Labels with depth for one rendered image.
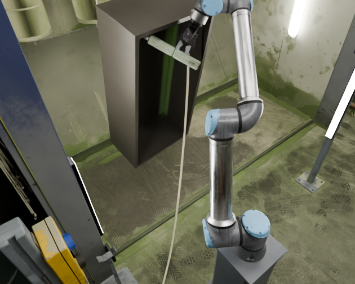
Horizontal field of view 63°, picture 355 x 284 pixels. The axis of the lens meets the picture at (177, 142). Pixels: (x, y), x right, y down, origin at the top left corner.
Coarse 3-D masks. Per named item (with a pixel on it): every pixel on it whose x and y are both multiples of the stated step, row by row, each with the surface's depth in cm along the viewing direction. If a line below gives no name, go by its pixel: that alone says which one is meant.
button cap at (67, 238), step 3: (63, 234) 79; (66, 234) 78; (69, 234) 79; (63, 237) 78; (66, 237) 78; (69, 237) 78; (66, 240) 77; (69, 240) 77; (72, 240) 78; (66, 243) 77; (69, 243) 77; (72, 243) 78; (69, 246) 77; (72, 246) 78; (75, 246) 79; (69, 249) 78; (72, 249) 78
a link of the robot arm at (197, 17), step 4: (192, 12) 149; (196, 12) 147; (192, 16) 148; (196, 16) 147; (200, 16) 147; (204, 16) 147; (196, 20) 148; (200, 20) 148; (204, 20) 149; (204, 24) 151
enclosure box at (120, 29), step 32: (128, 0) 161; (160, 0) 165; (192, 0) 170; (128, 32) 143; (160, 32) 203; (128, 64) 159; (160, 64) 226; (128, 96) 178; (160, 96) 256; (192, 96) 230; (128, 128) 204; (160, 128) 263; (128, 160) 236
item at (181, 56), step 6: (150, 36) 154; (150, 42) 155; (156, 42) 155; (162, 42) 154; (162, 48) 155; (168, 48) 155; (174, 48) 155; (168, 54) 156; (174, 54) 155; (180, 54) 154; (186, 54) 156; (180, 60) 156; (186, 60) 155; (192, 60) 154; (198, 60) 158; (192, 66) 156; (198, 66) 156
